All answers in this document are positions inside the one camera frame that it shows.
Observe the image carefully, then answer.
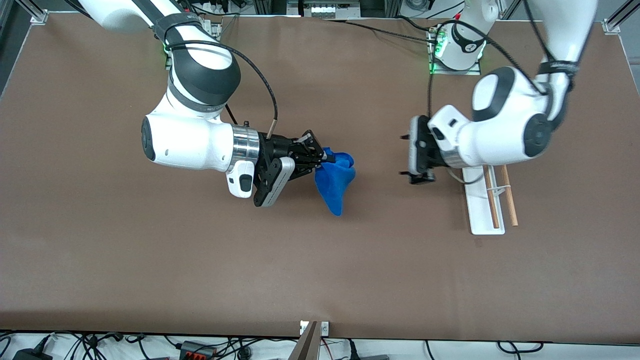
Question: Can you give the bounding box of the wooden rack rod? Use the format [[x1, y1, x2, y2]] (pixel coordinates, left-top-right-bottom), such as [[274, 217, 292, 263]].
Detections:
[[482, 166, 501, 230], [500, 164, 519, 227]]

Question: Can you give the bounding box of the aluminium frame corner post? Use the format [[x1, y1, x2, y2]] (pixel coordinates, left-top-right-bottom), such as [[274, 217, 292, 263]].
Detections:
[[10, 0, 49, 25], [602, 0, 640, 35]]

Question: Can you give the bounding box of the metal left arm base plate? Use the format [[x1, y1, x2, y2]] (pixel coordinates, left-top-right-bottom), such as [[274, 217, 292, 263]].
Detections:
[[428, 24, 482, 76]]

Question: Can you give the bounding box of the black power adapter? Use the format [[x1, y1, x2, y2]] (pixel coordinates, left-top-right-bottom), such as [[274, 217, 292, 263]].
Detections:
[[12, 348, 54, 360]]

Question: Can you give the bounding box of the brown slanted post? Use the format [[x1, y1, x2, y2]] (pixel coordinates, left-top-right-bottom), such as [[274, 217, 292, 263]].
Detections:
[[288, 321, 321, 360]]

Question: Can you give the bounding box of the grey power strip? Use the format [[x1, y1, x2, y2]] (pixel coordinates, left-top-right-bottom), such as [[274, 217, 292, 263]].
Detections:
[[299, 0, 362, 19]]

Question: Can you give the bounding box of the metal table edge bracket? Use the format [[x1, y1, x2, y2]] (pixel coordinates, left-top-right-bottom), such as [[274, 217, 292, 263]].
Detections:
[[299, 320, 330, 337]]

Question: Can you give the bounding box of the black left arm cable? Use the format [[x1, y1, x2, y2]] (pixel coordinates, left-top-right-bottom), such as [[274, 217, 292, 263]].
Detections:
[[426, 20, 576, 118]]

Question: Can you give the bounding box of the black box with orange connectors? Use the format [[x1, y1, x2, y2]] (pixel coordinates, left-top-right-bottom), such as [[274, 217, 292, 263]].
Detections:
[[179, 340, 217, 360]]

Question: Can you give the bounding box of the black looped floor cable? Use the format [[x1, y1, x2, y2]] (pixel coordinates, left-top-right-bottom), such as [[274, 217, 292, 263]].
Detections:
[[496, 340, 545, 356]]

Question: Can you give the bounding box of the black braided table cable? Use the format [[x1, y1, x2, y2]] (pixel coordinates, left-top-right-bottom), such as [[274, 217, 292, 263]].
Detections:
[[320, 16, 443, 46]]

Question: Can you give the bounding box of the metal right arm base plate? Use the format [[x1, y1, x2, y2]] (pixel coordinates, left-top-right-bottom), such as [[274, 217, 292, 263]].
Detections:
[[197, 14, 224, 43]]

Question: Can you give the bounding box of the blue microfibre towel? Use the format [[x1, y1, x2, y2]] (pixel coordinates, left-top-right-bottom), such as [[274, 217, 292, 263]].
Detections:
[[313, 146, 357, 218]]

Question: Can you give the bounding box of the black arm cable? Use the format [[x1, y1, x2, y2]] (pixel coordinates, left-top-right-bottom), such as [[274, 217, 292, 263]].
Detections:
[[426, 20, 576, 118], [167, 40, 279, 138]]

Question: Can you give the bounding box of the white rack base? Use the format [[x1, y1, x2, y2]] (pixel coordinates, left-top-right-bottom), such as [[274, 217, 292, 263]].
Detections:
[[461, 165, 512, 236]]

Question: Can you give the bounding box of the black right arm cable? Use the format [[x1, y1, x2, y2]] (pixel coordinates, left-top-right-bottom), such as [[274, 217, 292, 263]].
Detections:
[[167, 40, 279, 138]]

